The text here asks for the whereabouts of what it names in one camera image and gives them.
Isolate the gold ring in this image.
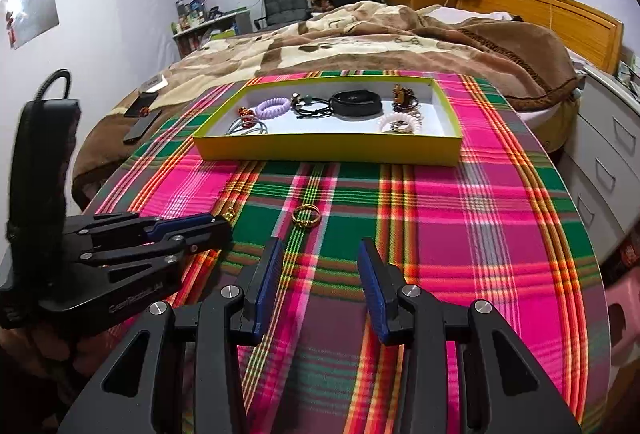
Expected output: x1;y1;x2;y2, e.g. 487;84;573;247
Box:
290;203;324;231

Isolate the grey cord bracelet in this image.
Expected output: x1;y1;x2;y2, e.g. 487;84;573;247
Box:
224;117;269;137

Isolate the purple spiral hair tie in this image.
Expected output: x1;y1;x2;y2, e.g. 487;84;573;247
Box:
254;96;293;121

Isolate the black hair tie with bead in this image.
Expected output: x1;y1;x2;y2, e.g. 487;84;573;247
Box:
290;92;334;119

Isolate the white spiral hair tie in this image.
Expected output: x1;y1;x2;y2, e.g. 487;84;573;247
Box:
376;111;424;135

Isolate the black wristband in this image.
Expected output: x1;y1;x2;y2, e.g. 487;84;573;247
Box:
329;90;383;118

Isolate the dark beaded bracelet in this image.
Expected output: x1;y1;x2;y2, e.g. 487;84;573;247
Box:
390;83;420;114

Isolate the black smartphone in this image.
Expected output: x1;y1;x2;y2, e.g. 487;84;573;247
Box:
122;109;162;145

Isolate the dark phone with red charm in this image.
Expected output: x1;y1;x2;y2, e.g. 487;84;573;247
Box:
124;92;157;119

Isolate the pink plaid tablecloth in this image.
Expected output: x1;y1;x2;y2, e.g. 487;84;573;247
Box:
89;72;610;433

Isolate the white paper card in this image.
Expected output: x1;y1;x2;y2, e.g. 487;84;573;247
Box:
139;74;168;93

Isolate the yellow shallow box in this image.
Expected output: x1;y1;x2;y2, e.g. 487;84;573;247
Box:
193;72;463;167

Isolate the white desk shelf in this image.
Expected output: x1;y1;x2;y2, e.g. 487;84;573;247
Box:
172;10;253;58

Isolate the black office chair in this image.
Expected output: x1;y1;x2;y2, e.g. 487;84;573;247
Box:
254;0;311;31

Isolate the pink plastic stool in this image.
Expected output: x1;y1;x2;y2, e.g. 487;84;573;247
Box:
606;267;639;367

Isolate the white drawer nightstand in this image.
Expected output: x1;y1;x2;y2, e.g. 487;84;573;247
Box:
558;66;640;263

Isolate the brown patterned blanket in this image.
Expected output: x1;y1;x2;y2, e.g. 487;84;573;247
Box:
70;0;582;210

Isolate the wooden headboard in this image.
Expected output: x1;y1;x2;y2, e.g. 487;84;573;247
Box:
456;0;624;74

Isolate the silver wall poster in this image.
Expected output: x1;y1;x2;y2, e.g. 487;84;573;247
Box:
3;0;60;50

